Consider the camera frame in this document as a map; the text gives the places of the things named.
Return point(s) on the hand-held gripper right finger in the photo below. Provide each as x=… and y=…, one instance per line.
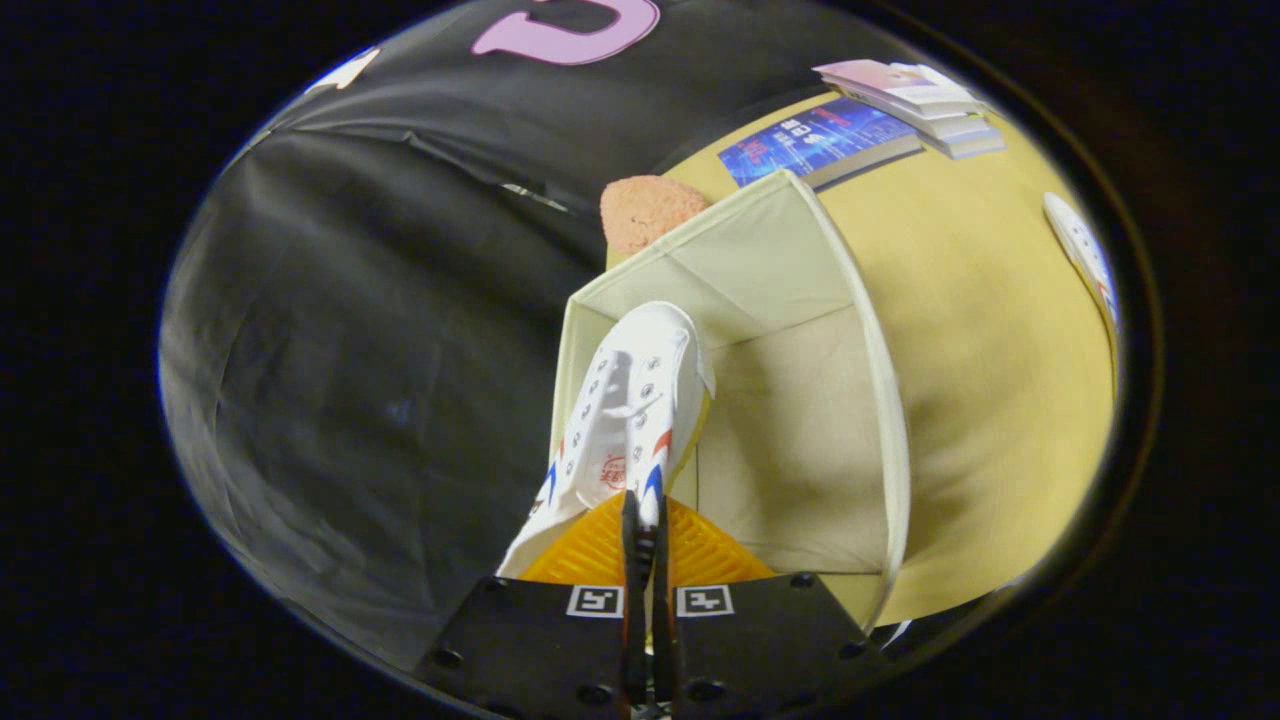
x=760, y=650

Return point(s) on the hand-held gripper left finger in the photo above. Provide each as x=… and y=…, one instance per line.
x=540, y=650

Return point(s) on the beige fabric storage box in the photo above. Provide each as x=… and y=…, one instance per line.
x=800, y=450

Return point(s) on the white shoe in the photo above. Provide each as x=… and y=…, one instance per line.
x=1085, y=250
x=640, y=380

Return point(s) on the black backdrop cloth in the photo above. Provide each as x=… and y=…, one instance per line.
x=380, y=350

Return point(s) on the orange fuzzy ball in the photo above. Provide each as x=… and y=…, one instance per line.
x=640, y=210

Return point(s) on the blue cover book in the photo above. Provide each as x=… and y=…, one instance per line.
x=810, y=140

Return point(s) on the grey blue book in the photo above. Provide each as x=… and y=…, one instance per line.
x=970, y=145

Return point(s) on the white paged book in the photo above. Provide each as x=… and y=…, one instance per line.
x=945, y=120

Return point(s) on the pink cover book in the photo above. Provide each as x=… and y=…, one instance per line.
x=870, y=78

